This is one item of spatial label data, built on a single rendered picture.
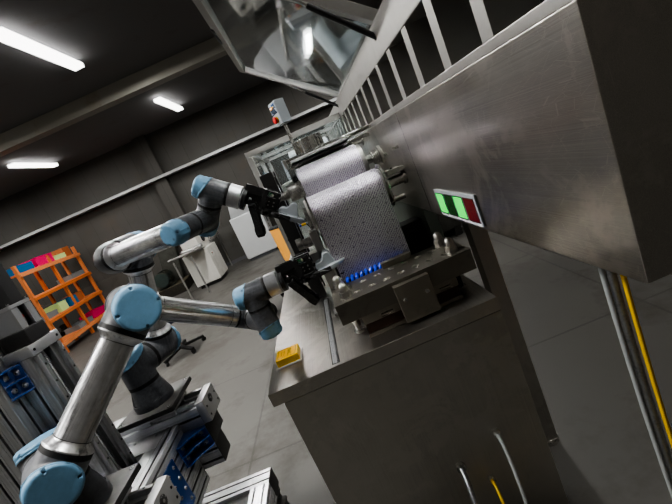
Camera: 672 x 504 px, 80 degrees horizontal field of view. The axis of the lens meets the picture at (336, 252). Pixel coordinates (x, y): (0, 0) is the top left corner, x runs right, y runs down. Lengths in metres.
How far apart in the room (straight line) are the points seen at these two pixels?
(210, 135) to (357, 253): 8.90
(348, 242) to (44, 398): 1.02
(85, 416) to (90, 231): 10.12
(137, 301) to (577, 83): 1.00
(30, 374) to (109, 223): 9.53
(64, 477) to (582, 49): 1.20
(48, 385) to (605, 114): 1.47
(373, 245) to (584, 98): 0.87
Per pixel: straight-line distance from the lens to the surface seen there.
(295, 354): 1.22
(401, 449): 1.26
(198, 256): 8.58
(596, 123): 0.50
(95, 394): 1.16
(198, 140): 10.09
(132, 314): 1.12
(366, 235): 1.26
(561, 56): 0.52
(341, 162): 1.48
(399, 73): 1.06
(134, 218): 10.69
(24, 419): 1.54
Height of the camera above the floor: 1.40
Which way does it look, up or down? 12 degrees down
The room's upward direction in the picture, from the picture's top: 24 degrees counter-clockwise
